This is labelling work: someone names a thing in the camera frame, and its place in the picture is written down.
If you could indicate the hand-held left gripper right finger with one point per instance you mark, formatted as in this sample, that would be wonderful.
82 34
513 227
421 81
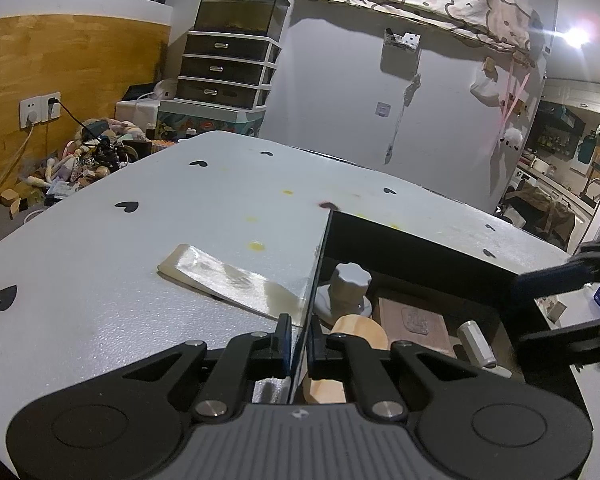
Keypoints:
314 356

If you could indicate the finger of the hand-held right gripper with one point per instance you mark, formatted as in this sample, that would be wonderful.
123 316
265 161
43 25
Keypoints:
550 278
570 340

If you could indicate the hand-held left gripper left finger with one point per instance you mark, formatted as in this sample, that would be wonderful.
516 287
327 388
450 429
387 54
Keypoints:
283 347

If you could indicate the oval wooden box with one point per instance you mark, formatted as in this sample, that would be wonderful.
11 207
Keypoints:
357 330

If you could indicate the white suction cup knob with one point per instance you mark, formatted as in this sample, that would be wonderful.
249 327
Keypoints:
347 287

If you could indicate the white cylindrical holder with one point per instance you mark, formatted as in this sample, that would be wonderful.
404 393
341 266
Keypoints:
475 342

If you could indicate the brown board with clear piece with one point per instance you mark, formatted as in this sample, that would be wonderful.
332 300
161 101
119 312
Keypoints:
420 325

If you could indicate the black box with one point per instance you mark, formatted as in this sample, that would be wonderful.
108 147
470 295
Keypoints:
420 260

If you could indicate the chair with brown cloth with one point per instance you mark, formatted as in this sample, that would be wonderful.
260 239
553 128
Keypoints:
540 210

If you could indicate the white plastic wedge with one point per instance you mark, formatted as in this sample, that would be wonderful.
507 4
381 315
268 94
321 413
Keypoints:
220 277

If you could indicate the hanging teal bag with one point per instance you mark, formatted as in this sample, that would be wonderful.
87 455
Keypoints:
587 146

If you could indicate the white plush sheep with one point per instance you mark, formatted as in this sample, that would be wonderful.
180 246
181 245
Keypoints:
511 140

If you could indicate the pink hanging ribbons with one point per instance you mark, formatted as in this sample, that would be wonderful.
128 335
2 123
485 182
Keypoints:
510 105

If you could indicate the hanging white bag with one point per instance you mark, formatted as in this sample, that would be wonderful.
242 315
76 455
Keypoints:
486 87

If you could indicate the patterned low cabinet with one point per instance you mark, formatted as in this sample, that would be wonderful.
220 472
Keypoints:
210 117

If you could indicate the ceiling light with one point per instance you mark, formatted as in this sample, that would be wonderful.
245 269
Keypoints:
577 36

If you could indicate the pile of plush toys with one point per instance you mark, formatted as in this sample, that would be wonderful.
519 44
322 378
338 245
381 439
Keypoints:
100 152

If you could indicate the white box appliance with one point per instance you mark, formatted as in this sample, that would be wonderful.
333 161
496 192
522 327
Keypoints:
140 107

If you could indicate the white drawer cabinet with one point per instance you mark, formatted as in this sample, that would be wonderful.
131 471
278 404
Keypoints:
225 70

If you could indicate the wooden blocks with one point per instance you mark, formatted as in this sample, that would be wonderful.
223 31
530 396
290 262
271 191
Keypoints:
11 202

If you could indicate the glass fish tank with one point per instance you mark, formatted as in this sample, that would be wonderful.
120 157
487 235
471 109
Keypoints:
240 12

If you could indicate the white wall socket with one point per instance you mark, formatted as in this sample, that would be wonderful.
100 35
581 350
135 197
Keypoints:
382 109

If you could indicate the white wall outlet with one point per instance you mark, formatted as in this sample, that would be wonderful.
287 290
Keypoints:
40 109

